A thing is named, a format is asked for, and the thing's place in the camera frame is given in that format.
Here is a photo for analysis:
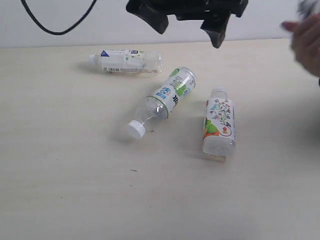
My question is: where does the square bottle floral label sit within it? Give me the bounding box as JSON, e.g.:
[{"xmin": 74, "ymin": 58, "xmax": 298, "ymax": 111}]
[{"xmin": 202, "ymin": 87, "xmax": 236, "ymax": 162}]

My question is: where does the person's open bare hand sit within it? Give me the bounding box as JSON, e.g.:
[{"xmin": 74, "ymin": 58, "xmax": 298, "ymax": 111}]
[{"xmin": 280, "ymin": 13, "xmax": 320, "ymax": 78}]

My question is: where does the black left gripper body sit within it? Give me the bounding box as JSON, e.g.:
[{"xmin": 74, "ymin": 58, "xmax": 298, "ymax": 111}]
[{"xmin": 129, "ymin": 0, "xmax": 249, "ymax": 21}]

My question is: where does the black braided cable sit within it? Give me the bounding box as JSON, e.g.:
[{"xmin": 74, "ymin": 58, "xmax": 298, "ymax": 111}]
[{"xmin": 20, "ymin": 0, "xmax": 98, "ymax": 36}]

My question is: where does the clear bottle blue white label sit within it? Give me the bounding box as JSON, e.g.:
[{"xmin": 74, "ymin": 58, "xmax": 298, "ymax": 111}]
[{"xmin": 89, "ymin": 49, "xmax": 163, "ymax": 74}]

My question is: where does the clear bottle green white label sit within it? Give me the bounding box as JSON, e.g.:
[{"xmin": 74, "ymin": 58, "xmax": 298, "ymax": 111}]
[{"xmin": 127, "ymin": 66, "xmax": 197, "ymax": 139}]

